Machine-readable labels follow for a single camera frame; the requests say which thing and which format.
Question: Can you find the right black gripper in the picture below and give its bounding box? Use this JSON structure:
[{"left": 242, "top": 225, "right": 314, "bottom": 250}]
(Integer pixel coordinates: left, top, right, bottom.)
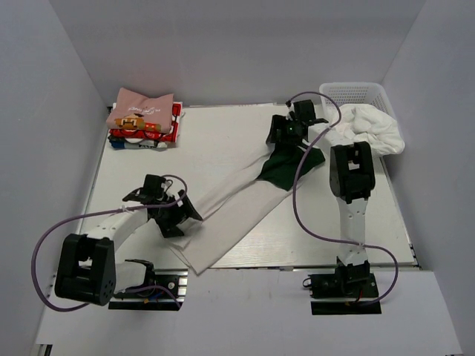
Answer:
[{"left": 268, "top": 114, "right": 304, "bottom": 146}]

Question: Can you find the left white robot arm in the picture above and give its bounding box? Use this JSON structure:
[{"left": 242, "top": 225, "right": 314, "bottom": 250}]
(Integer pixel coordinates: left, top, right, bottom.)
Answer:
[{"left": 54, "top": 174, "right": 203, "bottom": 306}]

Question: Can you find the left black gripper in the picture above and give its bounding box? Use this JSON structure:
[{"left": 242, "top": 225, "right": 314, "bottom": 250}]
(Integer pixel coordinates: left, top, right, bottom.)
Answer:
[{"left": 154, "top": 190, "right": 202, "bottom": 238}]

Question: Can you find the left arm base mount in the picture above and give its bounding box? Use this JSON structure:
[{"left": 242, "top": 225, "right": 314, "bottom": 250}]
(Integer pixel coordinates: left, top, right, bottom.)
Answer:
[{"left": 108, "top": 270, "right": 188, "bottom": 312}]

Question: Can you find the crumpled white t-shirt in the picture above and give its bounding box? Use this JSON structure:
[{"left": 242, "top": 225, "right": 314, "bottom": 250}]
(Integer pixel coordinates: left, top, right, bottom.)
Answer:
[{"left": 335, "top": 104, "right": 405, "bottom": 156}]

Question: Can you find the folded red t-shirt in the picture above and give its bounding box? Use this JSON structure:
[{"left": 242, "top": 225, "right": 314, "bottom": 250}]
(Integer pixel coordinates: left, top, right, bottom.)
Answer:
[{"left": 108, "top": 102, "right": 183, "bottom": 143}]

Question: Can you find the folded blue white t-shirt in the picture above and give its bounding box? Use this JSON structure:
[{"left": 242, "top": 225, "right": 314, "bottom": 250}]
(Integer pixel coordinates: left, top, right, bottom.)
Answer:
[{"left": 108, "top": 135, "right": 176, "bottom": 151}]

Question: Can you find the white plastic basket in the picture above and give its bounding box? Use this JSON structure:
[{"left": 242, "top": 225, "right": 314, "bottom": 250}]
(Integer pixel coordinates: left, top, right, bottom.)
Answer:
[{"left": 319, "top": 82, "right": 394, "bottom": 116}]

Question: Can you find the folded pink t-shirt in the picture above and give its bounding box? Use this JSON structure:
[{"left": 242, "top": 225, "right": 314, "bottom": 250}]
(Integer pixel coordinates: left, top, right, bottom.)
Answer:
[{"left": 106, "top": 88, "right": 174, "bottom": 130}]

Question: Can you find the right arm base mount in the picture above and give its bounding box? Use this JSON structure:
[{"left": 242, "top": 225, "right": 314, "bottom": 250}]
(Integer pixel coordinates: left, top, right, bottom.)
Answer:
[{"left": 302, "top": 273, "right": 381, "bottom": 316}]

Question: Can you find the white and green raglan t-shirt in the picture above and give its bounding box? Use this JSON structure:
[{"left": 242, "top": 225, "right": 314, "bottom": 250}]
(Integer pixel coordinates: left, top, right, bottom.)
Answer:
[{"left": 169, "top": 145, "right": 325, "bottom": 275}]

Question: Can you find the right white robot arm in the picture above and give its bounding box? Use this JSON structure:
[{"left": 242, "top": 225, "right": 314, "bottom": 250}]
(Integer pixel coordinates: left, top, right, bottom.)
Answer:
[{"left": 258, "top": 99, "right": 376, "bottom": 296}]

